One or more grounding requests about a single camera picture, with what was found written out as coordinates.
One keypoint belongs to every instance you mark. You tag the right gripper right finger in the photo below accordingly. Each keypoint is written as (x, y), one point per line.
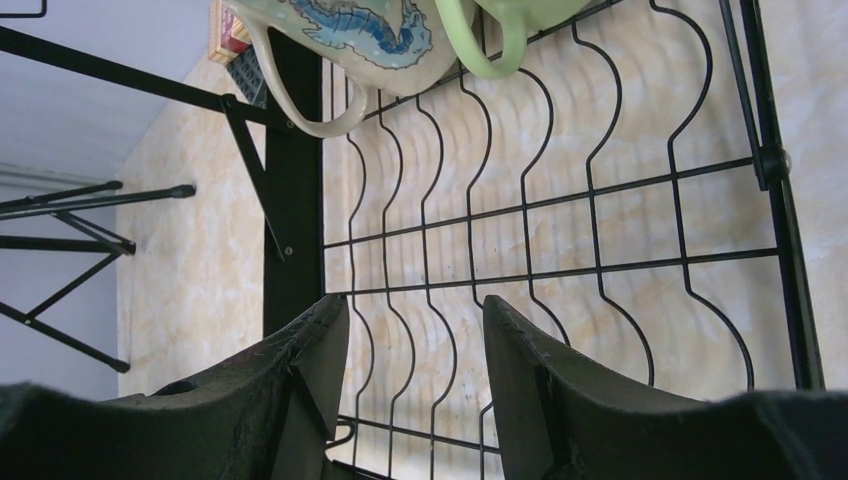
(561, 415)

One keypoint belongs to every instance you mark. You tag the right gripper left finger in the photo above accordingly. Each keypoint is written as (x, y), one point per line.
(267, 412)

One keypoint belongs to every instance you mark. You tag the black wire dish rack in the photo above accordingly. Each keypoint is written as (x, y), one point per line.
(626, 191)

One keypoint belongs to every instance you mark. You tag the beige mug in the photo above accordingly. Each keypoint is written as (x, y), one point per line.
(401, 47)

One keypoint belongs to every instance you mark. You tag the light green mug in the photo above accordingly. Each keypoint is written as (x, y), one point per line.
(516, 18)

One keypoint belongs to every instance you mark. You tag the wooden blocks stack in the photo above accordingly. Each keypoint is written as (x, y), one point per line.
(228, 37)

